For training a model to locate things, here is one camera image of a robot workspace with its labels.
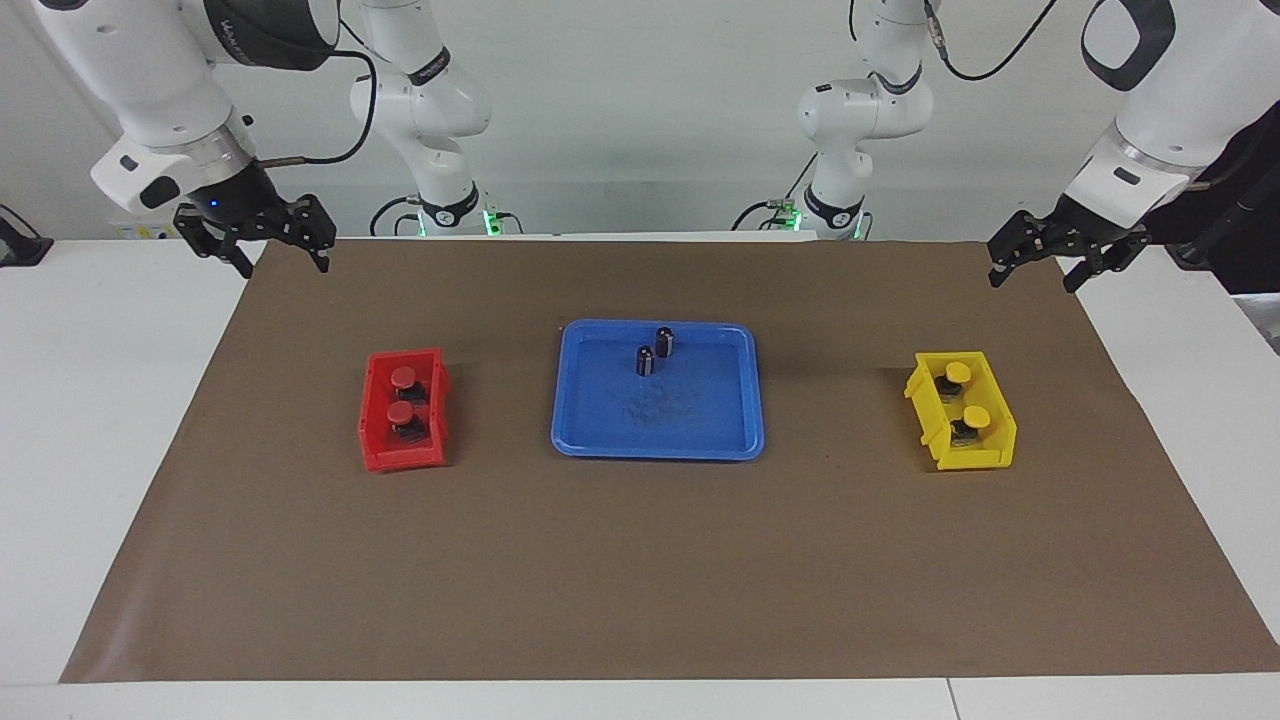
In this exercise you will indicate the brown table mat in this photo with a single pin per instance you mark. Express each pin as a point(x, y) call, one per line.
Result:
point(640, 570)

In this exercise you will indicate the black clamp mount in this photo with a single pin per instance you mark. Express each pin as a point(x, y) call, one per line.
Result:
point(20, 248)

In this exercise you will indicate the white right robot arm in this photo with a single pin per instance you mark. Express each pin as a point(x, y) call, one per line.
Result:
point(150, 90)

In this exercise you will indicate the yellow push button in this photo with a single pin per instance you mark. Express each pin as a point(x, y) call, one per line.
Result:
point(957, 373)
point(976, 415)

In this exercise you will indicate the black cylindrical capacitor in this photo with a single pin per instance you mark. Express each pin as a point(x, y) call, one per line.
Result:
point(665, 342)
point(645, 362)

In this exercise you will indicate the red plastic bin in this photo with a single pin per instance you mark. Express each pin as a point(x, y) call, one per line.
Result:
point(375, 440)

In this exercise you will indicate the yellow plastic bin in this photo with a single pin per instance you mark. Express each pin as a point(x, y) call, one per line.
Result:
point(930, 415)

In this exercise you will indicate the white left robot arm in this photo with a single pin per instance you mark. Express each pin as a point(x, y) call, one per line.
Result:
point(1180, 90)

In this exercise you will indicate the white socket box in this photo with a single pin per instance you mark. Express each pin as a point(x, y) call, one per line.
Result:
point(135, 231)

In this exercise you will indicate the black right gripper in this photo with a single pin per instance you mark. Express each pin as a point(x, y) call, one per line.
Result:
point(240, 205)

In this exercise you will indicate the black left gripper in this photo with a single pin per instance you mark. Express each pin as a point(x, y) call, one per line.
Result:
point(1080, 228)

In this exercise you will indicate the red push button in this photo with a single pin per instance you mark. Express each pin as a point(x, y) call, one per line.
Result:
point(400, 412)
point(403, 376)

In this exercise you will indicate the blue plastic tray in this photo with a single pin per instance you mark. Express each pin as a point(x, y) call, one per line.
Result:
point(700, 420)

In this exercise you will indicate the black bulky equipment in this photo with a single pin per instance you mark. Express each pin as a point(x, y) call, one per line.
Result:
point(1245, 200)

